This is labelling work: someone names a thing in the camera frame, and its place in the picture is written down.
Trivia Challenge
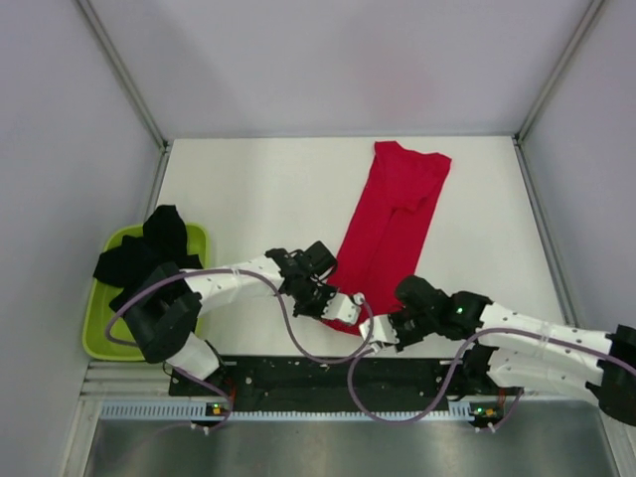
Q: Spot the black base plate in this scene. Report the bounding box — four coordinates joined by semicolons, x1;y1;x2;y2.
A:
168;355;523;413

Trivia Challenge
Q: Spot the aluminium frame post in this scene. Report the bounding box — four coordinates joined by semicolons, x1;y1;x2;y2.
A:
514;0;609;147
73;0;169;151

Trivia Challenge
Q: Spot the black t shirt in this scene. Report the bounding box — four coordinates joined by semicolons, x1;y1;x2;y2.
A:
93;205;203;312

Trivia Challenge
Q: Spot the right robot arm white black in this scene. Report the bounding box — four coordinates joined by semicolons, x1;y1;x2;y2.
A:
388;275;635;425

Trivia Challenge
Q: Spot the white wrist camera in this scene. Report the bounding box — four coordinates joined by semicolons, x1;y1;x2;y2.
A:
321;292;365;326
359;314;398;353

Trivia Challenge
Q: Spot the aluminium frame post left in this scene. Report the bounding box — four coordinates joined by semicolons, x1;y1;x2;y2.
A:
73;0;169;151

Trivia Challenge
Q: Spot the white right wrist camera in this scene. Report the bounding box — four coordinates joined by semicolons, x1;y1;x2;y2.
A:
359;314;398;353

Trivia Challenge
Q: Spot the red t shirt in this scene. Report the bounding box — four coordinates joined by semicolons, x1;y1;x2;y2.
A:
328;141;451;315

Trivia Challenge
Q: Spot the grey slotted cable duct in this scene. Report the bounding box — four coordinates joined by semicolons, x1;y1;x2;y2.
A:
98;399;503;423

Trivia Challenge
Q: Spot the aluminium frame post right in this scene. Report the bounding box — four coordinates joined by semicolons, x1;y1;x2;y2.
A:
514;0;609;147

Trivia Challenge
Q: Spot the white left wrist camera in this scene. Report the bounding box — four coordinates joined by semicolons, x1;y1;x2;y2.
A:
321;292;365;326

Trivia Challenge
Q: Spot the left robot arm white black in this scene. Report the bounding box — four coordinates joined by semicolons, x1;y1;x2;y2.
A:
122;241;358;395

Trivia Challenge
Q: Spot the aluminium side rail right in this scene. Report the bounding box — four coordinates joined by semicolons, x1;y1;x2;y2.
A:
512;136;580;326

